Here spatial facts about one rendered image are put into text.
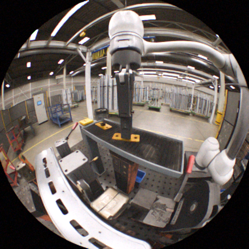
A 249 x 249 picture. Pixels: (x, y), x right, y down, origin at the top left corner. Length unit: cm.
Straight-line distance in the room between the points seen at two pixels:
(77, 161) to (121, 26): 40
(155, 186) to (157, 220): 48
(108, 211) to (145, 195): 10
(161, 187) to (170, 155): 49
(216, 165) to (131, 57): 67
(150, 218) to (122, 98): 28
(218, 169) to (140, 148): 55
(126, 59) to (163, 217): 37
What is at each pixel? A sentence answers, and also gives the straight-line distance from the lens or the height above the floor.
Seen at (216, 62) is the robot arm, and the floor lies 153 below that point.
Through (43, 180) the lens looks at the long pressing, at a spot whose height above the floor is 100.
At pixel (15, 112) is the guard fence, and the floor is 149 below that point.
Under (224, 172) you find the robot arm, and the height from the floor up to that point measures 102.
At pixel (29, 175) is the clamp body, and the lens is 63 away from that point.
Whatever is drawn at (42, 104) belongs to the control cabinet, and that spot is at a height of 129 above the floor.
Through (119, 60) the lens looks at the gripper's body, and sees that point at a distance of 20.
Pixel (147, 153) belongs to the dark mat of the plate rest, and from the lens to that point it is 21.
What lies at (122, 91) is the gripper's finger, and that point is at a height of 130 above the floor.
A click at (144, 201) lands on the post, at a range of 21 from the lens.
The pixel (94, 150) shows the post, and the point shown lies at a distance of 52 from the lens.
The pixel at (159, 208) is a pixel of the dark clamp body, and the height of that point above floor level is 108.
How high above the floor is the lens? 130
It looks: 24 degrees down
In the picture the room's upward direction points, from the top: straight up
